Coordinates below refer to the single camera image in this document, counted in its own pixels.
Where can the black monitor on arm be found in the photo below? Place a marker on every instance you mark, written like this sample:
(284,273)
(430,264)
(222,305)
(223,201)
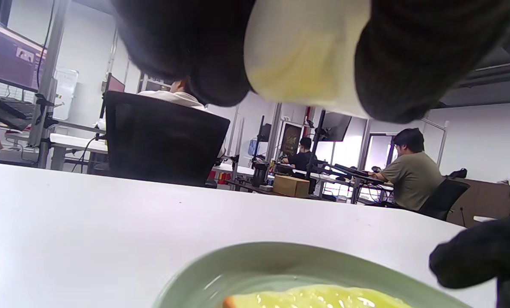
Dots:
(336,126)

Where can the aluminium frame pole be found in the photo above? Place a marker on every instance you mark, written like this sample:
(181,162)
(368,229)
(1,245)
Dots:
(49,64)

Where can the small red screen monitor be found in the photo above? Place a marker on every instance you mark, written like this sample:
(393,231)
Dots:
(116,84)

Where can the yellow glazed toast slice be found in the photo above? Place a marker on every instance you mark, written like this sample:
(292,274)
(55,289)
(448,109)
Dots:
(314,297)

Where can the person's right hand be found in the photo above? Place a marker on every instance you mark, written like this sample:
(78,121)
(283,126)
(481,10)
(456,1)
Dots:
(494,252)

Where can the brown cardboard box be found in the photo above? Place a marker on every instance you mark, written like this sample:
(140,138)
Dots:
(291,186)

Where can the person's left hand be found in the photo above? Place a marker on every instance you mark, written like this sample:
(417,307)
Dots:
(186,38)

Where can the black tumbler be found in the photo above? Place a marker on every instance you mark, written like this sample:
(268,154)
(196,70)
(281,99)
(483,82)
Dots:
(260,174)

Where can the black mesh office chair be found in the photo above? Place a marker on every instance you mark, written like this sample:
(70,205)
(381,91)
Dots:
(445,196)
(165,141)

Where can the white board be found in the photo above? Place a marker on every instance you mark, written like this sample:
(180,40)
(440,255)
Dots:
(65,94)

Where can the black keyboard tray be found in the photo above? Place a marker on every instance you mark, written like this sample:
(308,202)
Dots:
(2,113)

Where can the white office desk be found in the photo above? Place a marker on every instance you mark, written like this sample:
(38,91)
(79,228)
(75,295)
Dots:
(75,143)

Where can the black keyboard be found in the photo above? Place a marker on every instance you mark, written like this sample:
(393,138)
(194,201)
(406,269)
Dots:
(17,108)

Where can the translucent honey bottle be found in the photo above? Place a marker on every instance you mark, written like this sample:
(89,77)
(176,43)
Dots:
(302,51)

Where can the pale green plate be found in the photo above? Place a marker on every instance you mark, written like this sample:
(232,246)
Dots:
(237,265)

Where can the monitor with pink screen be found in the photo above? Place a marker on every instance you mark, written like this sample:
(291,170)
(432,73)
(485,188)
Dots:
(7,60)

